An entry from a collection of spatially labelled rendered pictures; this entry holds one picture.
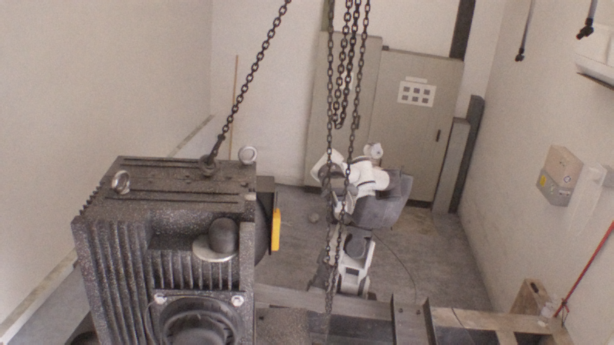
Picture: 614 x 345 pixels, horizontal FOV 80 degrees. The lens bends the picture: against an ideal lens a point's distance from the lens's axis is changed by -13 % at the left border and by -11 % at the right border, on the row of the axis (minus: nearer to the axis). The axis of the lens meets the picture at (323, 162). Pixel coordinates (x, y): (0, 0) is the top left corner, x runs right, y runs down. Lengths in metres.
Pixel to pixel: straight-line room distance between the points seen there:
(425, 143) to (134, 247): 3.46
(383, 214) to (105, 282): 1.37
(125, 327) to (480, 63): 3.87
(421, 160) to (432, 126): 0.38
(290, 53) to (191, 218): 3.23
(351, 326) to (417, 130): 2.37
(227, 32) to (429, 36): 2.03
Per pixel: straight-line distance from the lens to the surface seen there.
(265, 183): 1.59
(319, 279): 2.46
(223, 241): 1.13
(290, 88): 4.34
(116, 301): 1.36
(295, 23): 4.22
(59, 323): 2.30
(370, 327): 2.40
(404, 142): 4.23
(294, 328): 1.81
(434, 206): 4.61
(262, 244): 1.68
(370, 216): 2.10
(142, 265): 1.22
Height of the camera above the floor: 2.24
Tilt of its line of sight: 25 degrees down
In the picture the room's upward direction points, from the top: 7 degrees clockwise
